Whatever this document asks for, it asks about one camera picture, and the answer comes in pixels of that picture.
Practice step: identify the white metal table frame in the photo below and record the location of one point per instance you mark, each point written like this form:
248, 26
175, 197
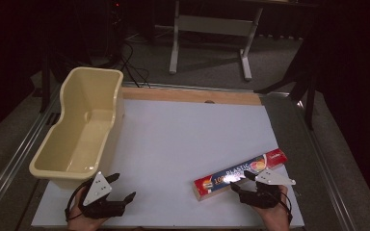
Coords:
212, 25

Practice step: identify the person's left hand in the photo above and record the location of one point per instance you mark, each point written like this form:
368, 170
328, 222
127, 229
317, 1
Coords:
77, 221

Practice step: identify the cream plastic tub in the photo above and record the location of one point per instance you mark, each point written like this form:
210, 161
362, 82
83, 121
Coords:
86, 96

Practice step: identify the person's right hand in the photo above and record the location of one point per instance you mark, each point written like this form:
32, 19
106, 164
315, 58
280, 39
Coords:
276, 219

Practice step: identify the metal rail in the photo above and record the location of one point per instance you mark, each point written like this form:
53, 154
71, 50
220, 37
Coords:
327, 179
13, 160
186, 86

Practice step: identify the black stand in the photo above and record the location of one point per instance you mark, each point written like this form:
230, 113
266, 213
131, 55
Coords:
310, 106

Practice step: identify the wooden strip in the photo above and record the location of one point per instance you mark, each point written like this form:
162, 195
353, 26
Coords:
173, 95

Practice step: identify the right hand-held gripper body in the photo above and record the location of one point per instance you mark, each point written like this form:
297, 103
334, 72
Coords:
261, 197

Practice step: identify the red blue plastic wrap box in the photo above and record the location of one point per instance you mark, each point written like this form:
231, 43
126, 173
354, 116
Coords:
269, 159

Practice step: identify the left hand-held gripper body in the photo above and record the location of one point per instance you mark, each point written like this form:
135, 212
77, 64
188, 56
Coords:
97, 187

